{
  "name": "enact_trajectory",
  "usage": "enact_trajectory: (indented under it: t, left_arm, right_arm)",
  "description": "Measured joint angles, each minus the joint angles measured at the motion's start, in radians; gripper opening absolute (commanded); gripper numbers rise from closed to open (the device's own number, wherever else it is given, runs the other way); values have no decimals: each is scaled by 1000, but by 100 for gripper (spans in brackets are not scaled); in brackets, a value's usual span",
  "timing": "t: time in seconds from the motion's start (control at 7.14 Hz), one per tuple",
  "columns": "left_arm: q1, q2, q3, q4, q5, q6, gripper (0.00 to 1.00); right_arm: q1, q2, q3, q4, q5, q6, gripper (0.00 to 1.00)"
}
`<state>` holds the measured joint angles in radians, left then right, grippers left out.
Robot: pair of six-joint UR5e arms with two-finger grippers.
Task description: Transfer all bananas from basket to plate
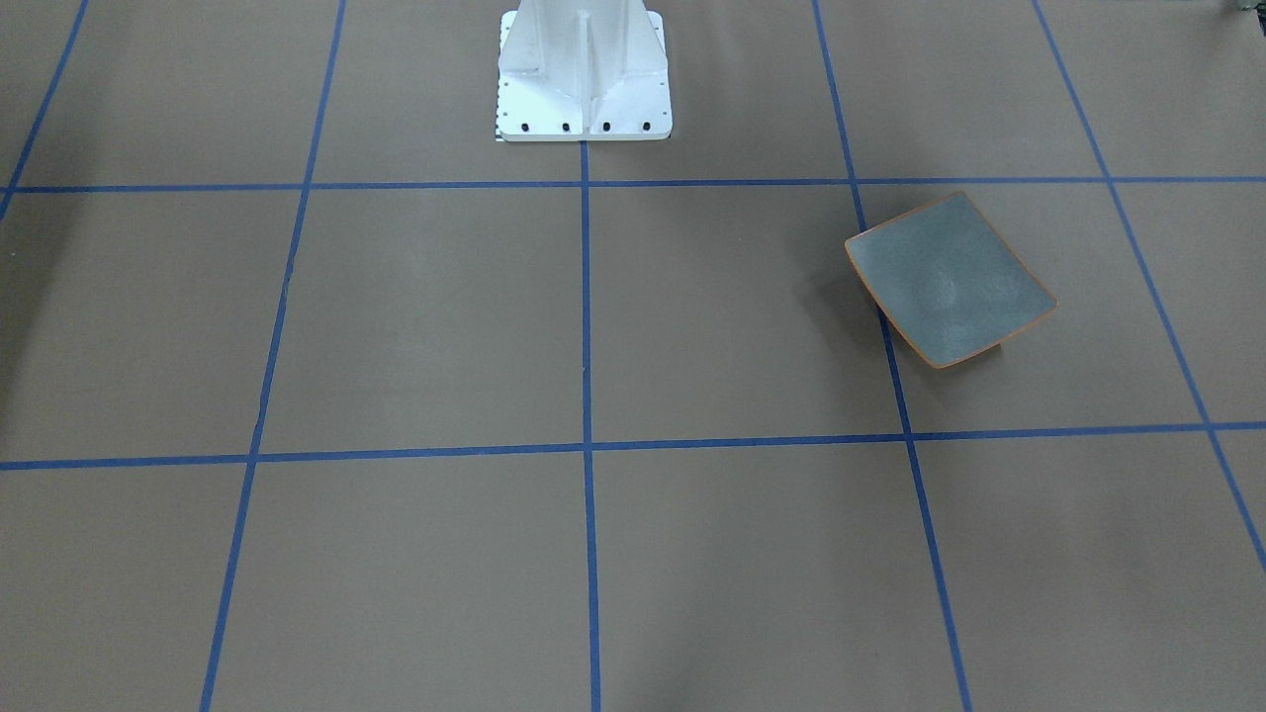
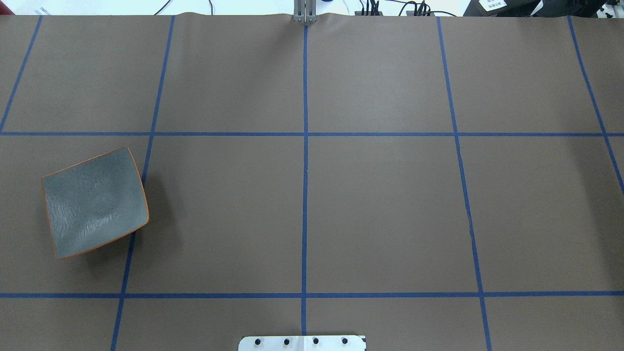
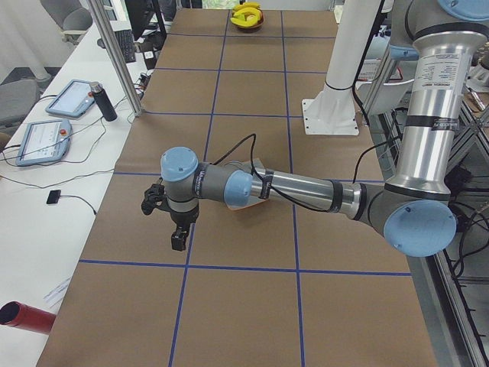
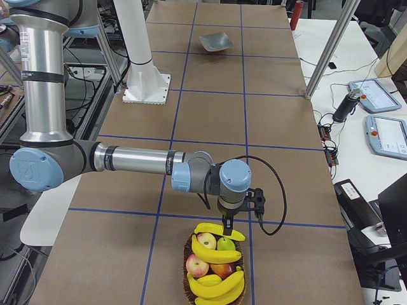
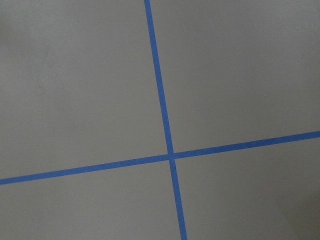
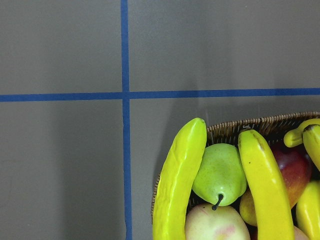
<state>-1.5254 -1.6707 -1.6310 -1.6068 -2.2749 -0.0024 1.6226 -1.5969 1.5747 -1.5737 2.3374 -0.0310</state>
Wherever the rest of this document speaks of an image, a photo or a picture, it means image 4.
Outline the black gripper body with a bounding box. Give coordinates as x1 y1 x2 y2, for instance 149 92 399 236
217 203 242 218

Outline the yellow banana back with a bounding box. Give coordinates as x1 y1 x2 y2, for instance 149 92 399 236
194 222 245 241

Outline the yellow banana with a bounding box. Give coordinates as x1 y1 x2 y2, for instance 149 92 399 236
195 278 245 305
186 270 244 299
194 222 245 241
191 234 242 264

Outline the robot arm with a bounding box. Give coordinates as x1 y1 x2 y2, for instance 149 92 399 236
8 1 251 236

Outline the woven fruit basket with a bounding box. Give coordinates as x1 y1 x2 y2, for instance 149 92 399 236
182 231 247 305

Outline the grey square plate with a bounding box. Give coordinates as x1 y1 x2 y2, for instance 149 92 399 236
198 32 234 52

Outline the green pear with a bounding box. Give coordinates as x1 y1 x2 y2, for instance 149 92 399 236
217 237 236 251

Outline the pink apple upper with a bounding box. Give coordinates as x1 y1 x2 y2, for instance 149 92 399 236
197 233 217 250

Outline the pink apple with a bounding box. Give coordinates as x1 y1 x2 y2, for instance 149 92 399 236
197 233 217 250
186 254 209 278

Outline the red orange mango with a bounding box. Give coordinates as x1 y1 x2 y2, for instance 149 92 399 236
210 263 235 280

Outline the pink apple lower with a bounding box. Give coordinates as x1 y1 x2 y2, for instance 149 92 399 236
186 254 209 278

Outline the yellow star fruit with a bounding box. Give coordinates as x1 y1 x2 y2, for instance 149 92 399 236
197 274 222 287

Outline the small orange circuit board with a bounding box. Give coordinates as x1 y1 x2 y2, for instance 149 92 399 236
317 124 331 141

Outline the black box with label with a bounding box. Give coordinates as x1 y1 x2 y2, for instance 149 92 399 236
334 179 382 229

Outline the black monitor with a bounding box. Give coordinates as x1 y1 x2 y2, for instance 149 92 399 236
378 174 406 285

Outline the near teach pendant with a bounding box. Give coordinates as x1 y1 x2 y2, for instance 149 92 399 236
365 115 406 160

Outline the teach pendant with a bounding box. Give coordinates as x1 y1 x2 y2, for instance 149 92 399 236
365 115 406 160
348 78 401 114

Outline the far teach pendant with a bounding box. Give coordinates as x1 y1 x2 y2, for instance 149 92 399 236
348 78 401 114

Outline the red cylinder bottle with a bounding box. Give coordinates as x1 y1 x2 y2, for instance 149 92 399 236
290 0 304 31

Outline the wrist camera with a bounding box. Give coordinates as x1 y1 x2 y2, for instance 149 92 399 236
246 187 266 221

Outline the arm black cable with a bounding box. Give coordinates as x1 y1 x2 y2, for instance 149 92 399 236
235 154 289 236

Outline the white pedestal column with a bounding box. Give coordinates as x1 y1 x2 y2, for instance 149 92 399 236
114 0 171 105

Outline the aluminium frame post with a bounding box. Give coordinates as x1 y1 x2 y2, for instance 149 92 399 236
304 0 361 100

